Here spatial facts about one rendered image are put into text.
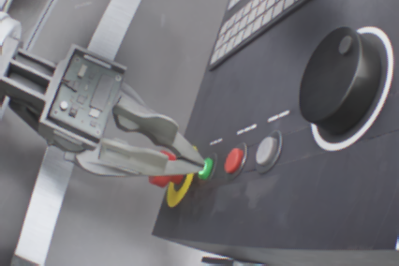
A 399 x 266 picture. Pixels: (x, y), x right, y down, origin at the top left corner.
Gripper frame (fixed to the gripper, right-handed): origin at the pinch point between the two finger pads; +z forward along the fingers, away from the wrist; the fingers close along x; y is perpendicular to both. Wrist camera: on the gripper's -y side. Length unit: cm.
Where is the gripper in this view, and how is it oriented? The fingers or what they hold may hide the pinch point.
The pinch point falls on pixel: (189, 162)
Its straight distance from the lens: 43.3
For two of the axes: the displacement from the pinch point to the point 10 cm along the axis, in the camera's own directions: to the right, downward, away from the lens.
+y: 3.7, -2.2, -9.0
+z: 8.8, 3.9, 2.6
